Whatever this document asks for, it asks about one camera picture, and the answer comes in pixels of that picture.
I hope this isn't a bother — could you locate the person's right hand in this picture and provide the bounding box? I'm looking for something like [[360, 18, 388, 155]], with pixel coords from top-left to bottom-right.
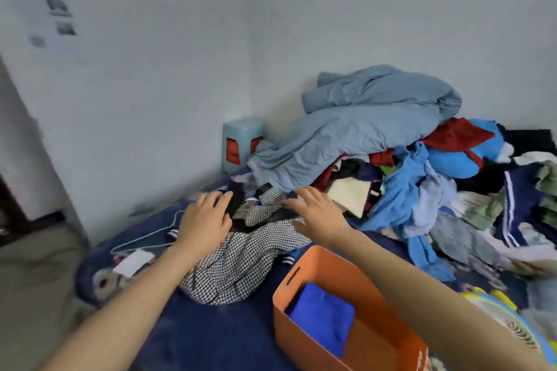
[[283, 186, 351, 250]]

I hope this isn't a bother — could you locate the person's left hand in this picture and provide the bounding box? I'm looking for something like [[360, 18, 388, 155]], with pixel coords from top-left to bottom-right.
[[173, 191, 234, 261]]

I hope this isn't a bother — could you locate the orange plastic storage bin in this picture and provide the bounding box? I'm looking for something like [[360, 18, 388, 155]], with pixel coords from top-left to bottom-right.
[[273, 245, 429, 371]]

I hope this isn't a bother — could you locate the person's left forearm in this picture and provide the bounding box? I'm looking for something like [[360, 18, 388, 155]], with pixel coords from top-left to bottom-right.
[[39, 244, 205, 371]]

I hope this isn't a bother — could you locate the person's right forearm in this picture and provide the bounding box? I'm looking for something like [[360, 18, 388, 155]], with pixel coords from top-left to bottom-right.
[[335, 229, 551, 371]]

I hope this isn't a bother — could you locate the cream folded fabric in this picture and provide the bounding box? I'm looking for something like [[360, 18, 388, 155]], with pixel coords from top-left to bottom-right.
[[326, 177, 371, 219]]

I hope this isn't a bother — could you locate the patterned phone case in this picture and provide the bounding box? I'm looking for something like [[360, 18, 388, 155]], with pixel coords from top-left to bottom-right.
[[234, 199, 258, 220]]

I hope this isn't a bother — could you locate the black white houndstooth garment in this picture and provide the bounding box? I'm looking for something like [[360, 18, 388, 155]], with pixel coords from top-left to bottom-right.
[[179, 185, 312, 305]]

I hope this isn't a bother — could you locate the small white paper card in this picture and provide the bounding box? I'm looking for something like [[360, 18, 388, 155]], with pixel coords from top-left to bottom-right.
[[112, 249, 156, 279]]

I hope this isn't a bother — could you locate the light blue duvet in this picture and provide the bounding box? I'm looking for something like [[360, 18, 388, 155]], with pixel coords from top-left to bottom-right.
[[247, 64, 463, 193]]

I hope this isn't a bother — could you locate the bed with blue floral sheet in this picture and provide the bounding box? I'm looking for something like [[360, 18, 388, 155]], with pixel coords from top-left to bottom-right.
[[74, 166, 557, 371]]

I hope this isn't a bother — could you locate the teal plastic stool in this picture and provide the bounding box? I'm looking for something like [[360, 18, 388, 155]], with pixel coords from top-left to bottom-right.
[[220, 119, 265, 175]]

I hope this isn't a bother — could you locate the pile of mixed clothes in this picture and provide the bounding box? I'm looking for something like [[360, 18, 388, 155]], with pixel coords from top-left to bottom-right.
[[311, 118, 557, 285]]

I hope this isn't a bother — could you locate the blue plush toy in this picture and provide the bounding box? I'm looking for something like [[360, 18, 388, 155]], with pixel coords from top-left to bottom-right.
[[422, 118, 514, 179]]

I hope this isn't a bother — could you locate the yellow cartoon desk fan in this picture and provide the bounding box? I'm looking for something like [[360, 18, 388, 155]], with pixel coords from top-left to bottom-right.
[[461, 288, 557, 358]]

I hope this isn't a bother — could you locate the white wire clothes hanger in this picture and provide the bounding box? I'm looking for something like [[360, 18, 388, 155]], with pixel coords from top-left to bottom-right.
[[109, 209, 186, 255]]

